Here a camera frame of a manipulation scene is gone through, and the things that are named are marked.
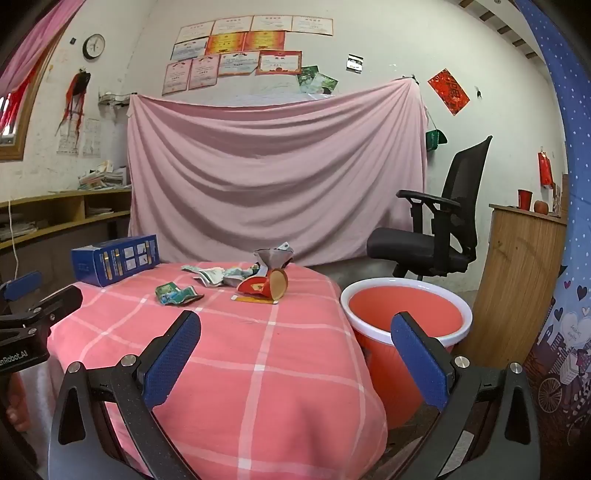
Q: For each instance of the wooden window frame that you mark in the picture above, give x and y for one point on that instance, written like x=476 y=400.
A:
x=27 y=110

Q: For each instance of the stack of books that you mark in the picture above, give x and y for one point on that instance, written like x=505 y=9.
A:
x=104 y=177

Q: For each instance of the blue cardboard box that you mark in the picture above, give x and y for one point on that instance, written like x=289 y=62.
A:
x=120 y=261

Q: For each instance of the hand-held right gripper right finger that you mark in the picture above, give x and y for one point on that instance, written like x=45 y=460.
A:
x=420 y=364

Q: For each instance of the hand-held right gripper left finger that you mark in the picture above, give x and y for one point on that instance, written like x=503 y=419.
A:
x=173 y=360

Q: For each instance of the pink hanging sheet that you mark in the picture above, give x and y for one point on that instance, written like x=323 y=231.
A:
x=277 y=175

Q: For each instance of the black office chair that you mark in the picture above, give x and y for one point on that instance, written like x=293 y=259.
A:
x=461 y=184

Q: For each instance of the person's left hand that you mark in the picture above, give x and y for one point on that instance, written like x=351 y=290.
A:
x=19 y=410

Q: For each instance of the red paper wall decoration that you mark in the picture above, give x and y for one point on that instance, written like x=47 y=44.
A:
x=449 y=91

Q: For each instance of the red plastic bucket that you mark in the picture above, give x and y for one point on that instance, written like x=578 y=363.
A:
x=401 y=304

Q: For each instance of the pink window curtain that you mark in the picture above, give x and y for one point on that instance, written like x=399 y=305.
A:
x=32 y=37

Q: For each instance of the red apple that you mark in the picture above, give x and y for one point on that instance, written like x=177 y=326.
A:
x=541 y=207

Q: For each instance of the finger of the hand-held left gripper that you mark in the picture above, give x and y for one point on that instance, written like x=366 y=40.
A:
x=60 y=300
x=23 y=284

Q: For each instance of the small wall shelf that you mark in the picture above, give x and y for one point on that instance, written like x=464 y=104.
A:
x=113 y=99

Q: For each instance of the white wrapper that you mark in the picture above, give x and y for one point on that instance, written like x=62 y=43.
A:
x=207 y=276

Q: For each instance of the grey sock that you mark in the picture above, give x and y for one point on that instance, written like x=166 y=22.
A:
x=273 y=258

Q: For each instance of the yellow wrapper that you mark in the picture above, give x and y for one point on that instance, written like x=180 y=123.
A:
x=254 y=301

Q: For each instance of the group of wall certificates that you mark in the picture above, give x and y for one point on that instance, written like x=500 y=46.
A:
x=240 y=50

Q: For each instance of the red hanging ornament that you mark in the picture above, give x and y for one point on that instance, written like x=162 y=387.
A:
x=545 y=168

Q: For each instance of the green photo print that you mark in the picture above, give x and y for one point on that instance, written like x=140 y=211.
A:
x=305 y=74
x=325 y=83

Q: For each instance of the paper wall calendar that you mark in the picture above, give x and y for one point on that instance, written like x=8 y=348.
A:
x=67 y=138
x=92 y=138

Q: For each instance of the red paper cup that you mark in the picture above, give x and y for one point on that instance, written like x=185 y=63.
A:
x=265 y=284

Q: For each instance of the grey green wrapper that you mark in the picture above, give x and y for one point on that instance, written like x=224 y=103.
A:
x=236 y=272

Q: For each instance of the small black white poster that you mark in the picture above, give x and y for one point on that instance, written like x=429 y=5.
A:
x=355 y=62

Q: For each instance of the pile of papers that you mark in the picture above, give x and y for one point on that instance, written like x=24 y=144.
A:
x=99 y=211
x=18 y=230

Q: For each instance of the round wall clock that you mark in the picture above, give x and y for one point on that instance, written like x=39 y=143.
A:
x=94 y=46

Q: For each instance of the wooden shelf unit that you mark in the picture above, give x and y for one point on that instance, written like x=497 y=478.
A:
x=64 y=214

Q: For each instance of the wooden cabinet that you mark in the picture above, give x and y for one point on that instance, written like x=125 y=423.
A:
x=512 y=277

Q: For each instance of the blue printed curtain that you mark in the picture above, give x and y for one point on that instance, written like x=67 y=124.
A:
x=570 y=115

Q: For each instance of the red tassel wall decoration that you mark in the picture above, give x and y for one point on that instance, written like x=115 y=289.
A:
x=74 y=99

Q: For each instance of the pink checked blanket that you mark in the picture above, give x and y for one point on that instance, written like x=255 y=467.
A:
x=258 y=369

